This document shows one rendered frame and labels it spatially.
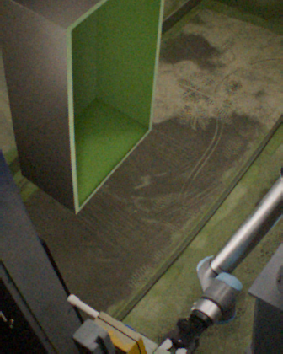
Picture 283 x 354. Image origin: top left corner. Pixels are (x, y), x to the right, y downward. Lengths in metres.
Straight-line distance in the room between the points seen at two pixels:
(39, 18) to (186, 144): 1.84
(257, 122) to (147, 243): 1.03
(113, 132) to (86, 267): 0.70
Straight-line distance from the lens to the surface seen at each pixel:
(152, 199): 3.49
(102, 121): 3.26
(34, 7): 2.11
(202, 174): 3.57
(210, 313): 1.90
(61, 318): 2.23
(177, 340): 1.88
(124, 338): 1.40
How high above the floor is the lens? 2.81
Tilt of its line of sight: 50 degrees down
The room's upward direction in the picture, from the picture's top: 11 degrees counter-clockwise
